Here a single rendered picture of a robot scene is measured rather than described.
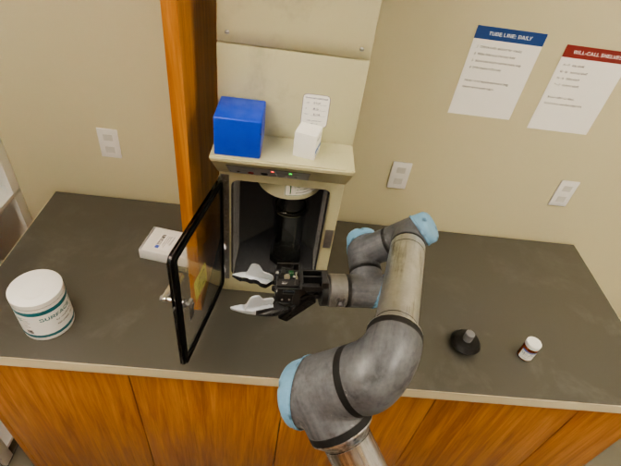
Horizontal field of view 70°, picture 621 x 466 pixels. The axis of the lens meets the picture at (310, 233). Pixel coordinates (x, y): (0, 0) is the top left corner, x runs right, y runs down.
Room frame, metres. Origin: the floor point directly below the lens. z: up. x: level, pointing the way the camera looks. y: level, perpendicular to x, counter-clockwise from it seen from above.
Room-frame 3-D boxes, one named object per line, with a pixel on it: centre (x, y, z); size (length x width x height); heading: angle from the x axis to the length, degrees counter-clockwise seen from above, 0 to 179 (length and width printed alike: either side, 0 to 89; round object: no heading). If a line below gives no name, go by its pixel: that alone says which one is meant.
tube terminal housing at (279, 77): (1.05, 0.10, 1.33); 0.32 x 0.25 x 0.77; 95
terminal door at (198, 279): (0.75, 0.26, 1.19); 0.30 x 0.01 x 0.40; 174
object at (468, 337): (0.84, -0.52, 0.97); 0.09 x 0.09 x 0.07
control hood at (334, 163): (0.87, 0.09, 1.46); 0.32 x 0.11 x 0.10; 95
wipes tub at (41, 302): (0.70, 0.69, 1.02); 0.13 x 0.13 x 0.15
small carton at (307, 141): (0.88, 0.04, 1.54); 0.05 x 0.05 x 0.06; 80
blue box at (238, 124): (0.86, 0.19, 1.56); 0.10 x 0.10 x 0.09; 5
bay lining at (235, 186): (1.05, 0.10, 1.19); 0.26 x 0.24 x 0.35; 95
